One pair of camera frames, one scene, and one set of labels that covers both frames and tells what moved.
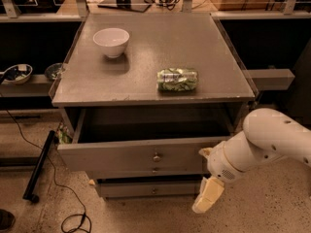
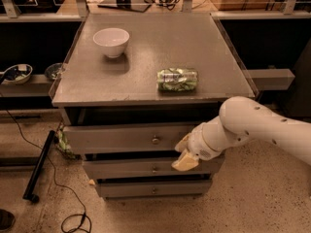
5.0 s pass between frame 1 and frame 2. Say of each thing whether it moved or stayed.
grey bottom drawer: stayed
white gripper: moved
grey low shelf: stayed
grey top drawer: moved
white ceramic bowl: stayed
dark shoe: stayed
